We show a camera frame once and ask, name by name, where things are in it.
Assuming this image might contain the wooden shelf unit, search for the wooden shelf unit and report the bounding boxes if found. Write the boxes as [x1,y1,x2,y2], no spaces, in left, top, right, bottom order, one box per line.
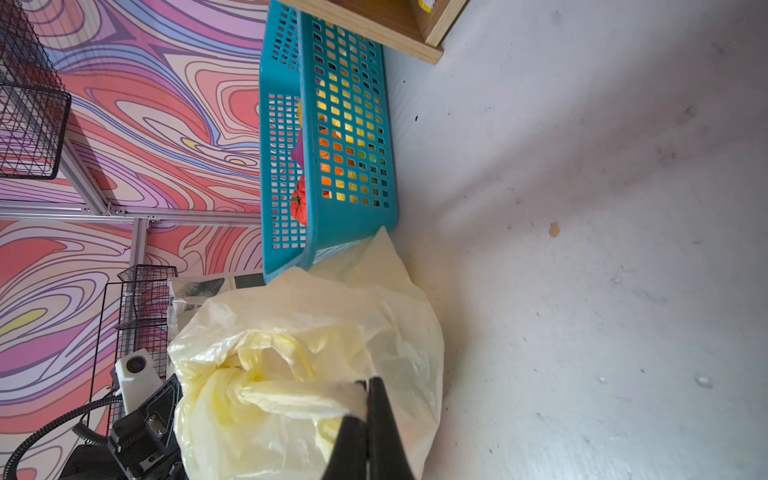
[287,0,467,65]

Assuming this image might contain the teal plastic basket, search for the teal plastic basket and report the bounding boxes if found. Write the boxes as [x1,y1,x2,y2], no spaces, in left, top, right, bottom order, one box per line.
[259,1,398,281]

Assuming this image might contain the black wire basket left wall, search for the black wire basket left wall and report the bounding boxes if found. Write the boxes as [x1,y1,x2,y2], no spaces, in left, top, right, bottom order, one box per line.
[89,264,177,400]

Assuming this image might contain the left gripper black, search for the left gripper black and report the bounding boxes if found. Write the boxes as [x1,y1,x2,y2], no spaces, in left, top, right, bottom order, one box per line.
[107,375,188,480]

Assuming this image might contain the red toy tomato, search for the red toy tomato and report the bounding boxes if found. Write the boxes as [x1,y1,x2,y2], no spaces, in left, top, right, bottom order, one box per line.
[290,176,308,226]

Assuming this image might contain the yellowish plastic grocery bag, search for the yellowish plastic grocery bag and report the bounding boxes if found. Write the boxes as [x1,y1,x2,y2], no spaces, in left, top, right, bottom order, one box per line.
[168,230,445,479]

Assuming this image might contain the black wire basket back wall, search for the black wire basket back wall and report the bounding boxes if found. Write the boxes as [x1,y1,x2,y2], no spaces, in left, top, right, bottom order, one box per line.
[1,1,72,180]

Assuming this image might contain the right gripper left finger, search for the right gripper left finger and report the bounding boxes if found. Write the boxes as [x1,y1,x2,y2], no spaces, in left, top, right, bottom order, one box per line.
[321,415,368,480]

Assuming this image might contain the black wire basket wall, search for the black wire basket wall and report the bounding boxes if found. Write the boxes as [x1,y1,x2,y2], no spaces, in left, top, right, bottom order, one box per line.
[89,264,177,400]
[1,1,72,180]

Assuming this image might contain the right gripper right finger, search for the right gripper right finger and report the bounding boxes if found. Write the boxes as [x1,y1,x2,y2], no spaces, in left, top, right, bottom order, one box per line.
[367,377,415,480]

